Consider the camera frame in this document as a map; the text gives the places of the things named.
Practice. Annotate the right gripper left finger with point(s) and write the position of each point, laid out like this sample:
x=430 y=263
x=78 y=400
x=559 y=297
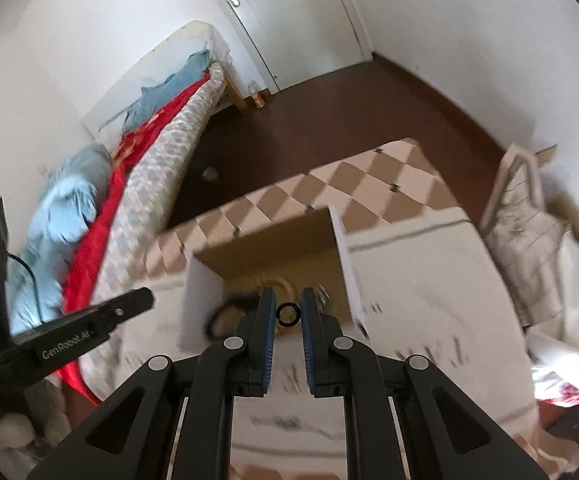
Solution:
x=172 y=419

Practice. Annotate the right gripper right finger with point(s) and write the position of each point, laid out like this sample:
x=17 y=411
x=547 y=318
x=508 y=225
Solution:
x=404 y=419

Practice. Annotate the black smart watch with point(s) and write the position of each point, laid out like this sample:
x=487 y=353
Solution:
x=224 y=321

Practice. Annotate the red blanket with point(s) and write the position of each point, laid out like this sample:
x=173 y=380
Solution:
x=129 y=150

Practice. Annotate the white cardboard box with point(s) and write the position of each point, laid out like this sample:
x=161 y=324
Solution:
x=306 y=251

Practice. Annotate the light blue duvet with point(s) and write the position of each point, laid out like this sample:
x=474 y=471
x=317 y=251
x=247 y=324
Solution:
x=68 y=206

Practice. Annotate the grey checkered quilt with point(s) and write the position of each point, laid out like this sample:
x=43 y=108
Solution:
x=147 y=199

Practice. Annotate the round object on floor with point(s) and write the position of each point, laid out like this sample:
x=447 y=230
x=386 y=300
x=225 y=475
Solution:
x=210 y=174

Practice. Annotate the white mattress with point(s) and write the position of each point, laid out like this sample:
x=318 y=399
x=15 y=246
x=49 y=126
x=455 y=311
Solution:
x=104 y=120

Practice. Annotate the teal pillow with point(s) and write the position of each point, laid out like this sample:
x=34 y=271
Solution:
x=155 y=98

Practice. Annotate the bottle on floor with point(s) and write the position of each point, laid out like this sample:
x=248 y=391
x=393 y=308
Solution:
x=256 y=95

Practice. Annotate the white door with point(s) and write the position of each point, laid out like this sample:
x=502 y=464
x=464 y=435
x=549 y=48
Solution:
x=293 y=41

